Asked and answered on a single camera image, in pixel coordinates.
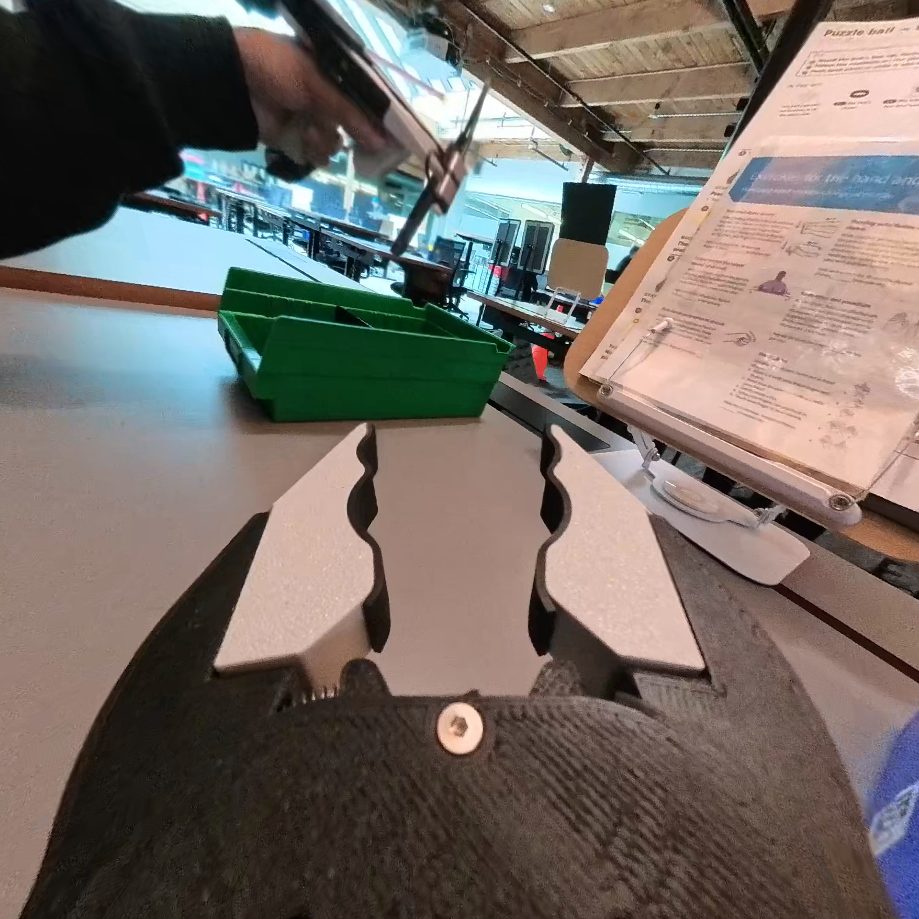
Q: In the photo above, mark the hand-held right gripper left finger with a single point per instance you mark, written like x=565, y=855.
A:
x=301, y=574

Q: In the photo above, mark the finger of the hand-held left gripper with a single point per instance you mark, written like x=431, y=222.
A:
x=468, y=120
x=451, y=179

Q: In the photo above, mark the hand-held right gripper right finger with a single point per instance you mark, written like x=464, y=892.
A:
x=617, y=574

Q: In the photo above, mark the green plastic bin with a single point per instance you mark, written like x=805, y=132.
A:
x=373, y=373

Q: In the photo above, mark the person's left forearm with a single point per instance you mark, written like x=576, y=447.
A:
x=108, y=108

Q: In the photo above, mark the grey desk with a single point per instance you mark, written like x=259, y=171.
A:
x=129, y=467

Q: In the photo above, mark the person's left hand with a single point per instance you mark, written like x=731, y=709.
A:
x=287, y=100

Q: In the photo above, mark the white stand base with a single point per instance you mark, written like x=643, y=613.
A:
x=747, y=556

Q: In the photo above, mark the black hanging panel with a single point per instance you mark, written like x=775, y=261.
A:
x=589, y=215

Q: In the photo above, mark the wooden work table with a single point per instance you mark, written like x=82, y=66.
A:
x=524, y=310

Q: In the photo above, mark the wooden board on stand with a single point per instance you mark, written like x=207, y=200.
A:
x=578, y=265

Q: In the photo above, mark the wooden document board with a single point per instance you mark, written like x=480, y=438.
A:
x=627, y=287

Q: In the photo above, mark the orange traffic cone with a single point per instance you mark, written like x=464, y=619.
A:
x=540, y=366

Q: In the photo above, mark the white instruction sheet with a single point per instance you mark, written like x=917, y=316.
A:
x=847, y=86

